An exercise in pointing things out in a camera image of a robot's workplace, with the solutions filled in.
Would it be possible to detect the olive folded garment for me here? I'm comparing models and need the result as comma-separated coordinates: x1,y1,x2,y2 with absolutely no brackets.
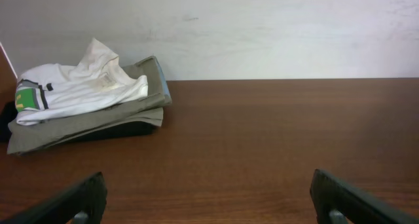
7,56,167,155

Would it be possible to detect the light blue folded garment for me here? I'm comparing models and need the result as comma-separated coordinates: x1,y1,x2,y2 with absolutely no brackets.
154,57,172,105

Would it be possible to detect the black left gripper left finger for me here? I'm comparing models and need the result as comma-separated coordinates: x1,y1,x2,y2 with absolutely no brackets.
2,172,107,224

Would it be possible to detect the black folded garment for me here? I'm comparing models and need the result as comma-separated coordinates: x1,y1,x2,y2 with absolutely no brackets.
1,102,157,143

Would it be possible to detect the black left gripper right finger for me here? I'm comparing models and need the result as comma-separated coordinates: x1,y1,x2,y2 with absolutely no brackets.
310,169,418,224

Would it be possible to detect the white folded t-shirt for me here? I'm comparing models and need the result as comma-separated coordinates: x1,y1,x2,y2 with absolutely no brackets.
15,39,148,126

